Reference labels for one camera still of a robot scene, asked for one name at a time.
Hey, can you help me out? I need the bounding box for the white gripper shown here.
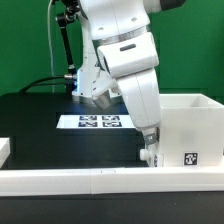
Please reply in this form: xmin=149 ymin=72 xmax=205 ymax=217
xmin=116 ymin=69 xmax=161 ymax=146

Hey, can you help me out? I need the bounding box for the white drawer cabinet box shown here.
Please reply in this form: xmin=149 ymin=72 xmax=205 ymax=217
xmin=157 ymin=94 xmax=224 ymax=167

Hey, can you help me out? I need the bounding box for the white drawer tray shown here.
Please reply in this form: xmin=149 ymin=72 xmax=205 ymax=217
xmin=154 ymin=154 xmax=164 ymax=167
xmin=140 ymin=148 xmax=157 ymax=161

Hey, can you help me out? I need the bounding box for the white front drawer tray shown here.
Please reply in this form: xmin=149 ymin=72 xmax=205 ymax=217
xmin=154 ymin=154 xmax=164 ymax=167

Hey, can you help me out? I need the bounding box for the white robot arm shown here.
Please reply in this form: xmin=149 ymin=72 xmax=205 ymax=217
xmin=79 ymin=0 xmax=186 ymax=145

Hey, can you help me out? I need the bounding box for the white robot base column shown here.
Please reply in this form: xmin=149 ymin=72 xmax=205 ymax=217
xmin=71 ymin=29 xmax=123 ymax=109

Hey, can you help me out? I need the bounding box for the marker tag sheet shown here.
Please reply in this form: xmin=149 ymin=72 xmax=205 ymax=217
xmin=56 ymin=115 xmax=134 ymax=129

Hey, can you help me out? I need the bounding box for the white front fence bar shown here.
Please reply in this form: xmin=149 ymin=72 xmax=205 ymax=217
xmin=0 ymin=167 xmax=224 ymax=196

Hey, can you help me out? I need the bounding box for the white fence bar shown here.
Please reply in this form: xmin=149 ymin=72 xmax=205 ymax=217
xmin=0 ymin=138 xmax=10 ymax=168
xmin=0 ymin=167 xmax=224 ymax=196

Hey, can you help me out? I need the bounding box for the white left fence bar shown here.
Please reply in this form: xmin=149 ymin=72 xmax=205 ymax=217
xmin=0 ymin=138 xmax=10 ymax=168

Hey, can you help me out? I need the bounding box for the black base cable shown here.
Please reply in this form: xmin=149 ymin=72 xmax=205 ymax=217
xmin=18 ymin=75 xmax=78 ymax=94

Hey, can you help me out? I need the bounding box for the black camera stand pole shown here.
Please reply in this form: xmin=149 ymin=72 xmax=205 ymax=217
xmin=56 ymin=0 xmax=80 ymax=80

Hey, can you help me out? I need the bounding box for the white hanging cable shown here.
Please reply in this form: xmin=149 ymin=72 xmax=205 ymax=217
xmin=47 ymin=0 xmax=56 ymax=94

